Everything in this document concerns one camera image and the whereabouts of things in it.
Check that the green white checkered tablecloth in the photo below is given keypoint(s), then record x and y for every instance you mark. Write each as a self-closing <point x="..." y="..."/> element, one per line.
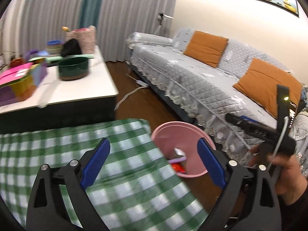
<point x="135" y="190"/>

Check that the red plastic bag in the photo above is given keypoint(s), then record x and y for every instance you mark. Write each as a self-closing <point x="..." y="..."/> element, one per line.
<point x="178" y="168"/>

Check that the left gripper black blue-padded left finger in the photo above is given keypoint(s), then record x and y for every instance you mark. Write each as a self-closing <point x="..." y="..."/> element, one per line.
<point x="46" y="207"/>

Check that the colourful oval tin box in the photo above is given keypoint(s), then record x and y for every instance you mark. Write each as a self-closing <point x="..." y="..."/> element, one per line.
<point x="19" y="83"/>

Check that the dark green round tin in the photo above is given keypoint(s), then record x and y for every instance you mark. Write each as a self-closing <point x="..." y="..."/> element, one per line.
<point x="73" y="68"/>

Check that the grey quilted sofa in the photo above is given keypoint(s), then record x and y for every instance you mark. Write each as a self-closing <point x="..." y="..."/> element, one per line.
<point x="207" y="94"/>

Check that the clear plastic wrapper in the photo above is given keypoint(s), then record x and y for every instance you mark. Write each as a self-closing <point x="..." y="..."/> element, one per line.
<point x="47" y="94"/>

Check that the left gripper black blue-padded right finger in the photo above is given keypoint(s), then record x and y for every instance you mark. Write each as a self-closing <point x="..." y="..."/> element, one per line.
<point x="248" y="200"/>

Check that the pink quilted bag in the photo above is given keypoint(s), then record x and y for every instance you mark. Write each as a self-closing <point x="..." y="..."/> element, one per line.
<point x="86" y="38"/>

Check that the person's right hand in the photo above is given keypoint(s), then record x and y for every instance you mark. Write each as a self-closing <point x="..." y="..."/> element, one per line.
<point x="291" y="184"/>

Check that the white black coffee table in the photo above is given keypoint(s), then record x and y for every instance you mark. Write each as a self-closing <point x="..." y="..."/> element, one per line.
<point x="85" y="101"/>

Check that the orange cushion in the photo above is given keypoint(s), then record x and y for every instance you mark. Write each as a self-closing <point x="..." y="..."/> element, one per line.
<point x="206" y="48"/>
<point x="260" y="82"/>

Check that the pink trash bin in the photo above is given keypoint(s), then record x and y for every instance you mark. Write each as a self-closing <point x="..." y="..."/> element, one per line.
<point x="179" y="139"/>

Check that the purple foam net sleeve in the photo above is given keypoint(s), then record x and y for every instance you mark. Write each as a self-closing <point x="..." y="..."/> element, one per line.
<point x="177" y="160"/>

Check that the brown teapot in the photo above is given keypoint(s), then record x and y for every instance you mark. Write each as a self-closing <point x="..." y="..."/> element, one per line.
<point x="16" y="62"/>

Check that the black hat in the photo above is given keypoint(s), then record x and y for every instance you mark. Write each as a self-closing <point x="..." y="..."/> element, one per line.
<point x="70" y="48"/>

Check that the grey curtains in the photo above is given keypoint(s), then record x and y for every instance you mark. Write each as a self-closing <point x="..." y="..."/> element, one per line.
<point x="30" y="24"/>

